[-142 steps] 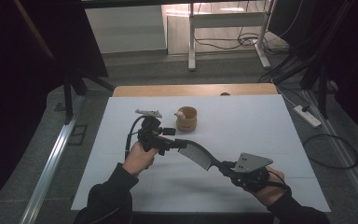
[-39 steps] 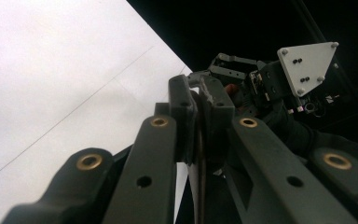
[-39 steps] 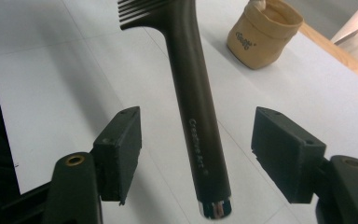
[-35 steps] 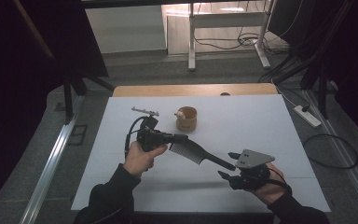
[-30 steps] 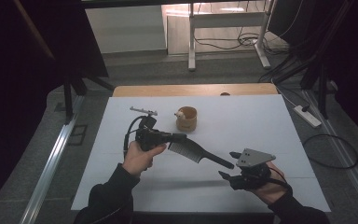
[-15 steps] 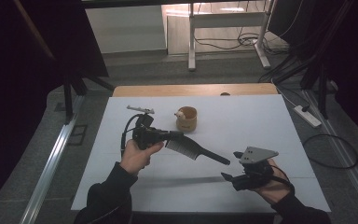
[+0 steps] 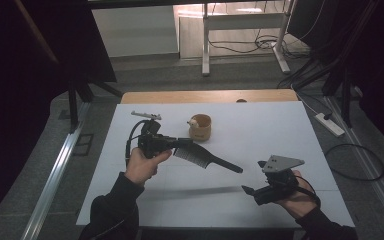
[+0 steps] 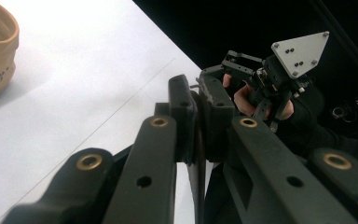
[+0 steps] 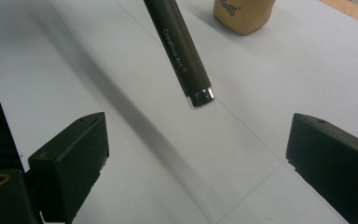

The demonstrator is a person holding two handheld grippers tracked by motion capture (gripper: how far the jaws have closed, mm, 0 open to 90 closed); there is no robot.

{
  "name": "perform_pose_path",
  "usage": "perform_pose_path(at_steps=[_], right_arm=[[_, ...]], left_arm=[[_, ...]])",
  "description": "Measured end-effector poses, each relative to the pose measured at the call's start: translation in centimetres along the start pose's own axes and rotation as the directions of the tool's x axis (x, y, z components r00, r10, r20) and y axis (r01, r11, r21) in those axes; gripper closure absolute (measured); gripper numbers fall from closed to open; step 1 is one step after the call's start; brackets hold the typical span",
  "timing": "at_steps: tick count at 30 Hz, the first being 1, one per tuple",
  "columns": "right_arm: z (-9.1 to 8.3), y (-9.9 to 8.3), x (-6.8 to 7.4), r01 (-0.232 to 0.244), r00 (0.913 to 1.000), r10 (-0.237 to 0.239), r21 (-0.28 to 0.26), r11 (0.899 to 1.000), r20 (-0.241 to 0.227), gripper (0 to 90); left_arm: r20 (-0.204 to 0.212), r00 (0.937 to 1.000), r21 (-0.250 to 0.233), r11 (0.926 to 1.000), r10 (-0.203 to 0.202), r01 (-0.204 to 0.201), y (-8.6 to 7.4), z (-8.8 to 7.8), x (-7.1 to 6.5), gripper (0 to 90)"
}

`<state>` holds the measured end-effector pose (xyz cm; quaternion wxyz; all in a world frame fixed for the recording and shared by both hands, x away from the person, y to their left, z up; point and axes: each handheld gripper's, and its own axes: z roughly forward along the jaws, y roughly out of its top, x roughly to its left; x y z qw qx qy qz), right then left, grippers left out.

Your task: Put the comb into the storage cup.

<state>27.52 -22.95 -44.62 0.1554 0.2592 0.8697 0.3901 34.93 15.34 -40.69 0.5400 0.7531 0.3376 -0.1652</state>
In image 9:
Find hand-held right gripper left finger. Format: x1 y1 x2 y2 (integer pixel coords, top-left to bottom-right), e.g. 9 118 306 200
27 111 110 224

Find black cleaver knife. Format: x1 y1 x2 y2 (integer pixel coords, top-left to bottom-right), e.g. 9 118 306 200
143 0 215 109

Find tan cup with chick figure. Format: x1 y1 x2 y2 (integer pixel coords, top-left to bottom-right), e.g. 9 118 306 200
213 0 277 36

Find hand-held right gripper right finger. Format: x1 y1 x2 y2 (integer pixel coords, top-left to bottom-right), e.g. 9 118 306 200
285 112 358 224

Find white table mat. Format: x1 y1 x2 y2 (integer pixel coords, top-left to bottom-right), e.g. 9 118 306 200
0 0 358 224

